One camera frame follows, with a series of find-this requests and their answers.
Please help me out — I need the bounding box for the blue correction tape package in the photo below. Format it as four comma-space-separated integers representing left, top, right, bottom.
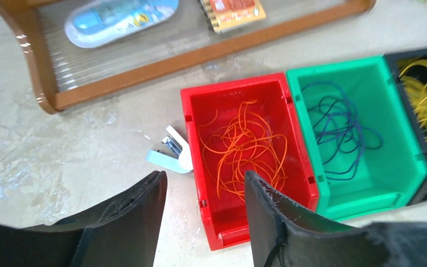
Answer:
64, 0, 179, 48

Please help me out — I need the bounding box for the purple cable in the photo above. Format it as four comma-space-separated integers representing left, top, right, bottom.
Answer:
300, 81, 384, 181

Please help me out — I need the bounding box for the red plastic bin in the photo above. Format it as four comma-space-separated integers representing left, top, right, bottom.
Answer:
181, 73, 320, 251

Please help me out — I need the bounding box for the orange spiral notebook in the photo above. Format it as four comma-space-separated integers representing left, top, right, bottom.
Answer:
198, 0, 267, 34

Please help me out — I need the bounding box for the orange cable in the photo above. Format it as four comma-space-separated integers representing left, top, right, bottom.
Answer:
198, 99, 289, 201

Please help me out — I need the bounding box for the green plastic bin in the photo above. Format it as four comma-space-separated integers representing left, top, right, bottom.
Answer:
286, 57, 427, 220

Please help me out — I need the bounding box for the white blue staple remover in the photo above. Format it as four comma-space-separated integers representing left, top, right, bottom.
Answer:
145, 125, 193, 174

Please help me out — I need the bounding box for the wooden three-tier shelf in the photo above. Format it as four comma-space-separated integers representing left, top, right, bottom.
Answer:
0, 1, 375, 114

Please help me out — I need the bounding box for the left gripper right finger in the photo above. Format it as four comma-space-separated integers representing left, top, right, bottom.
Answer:
245, 171, 427, 266

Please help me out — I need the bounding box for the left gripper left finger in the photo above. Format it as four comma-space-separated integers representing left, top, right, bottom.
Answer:
0, 171, 167, 266

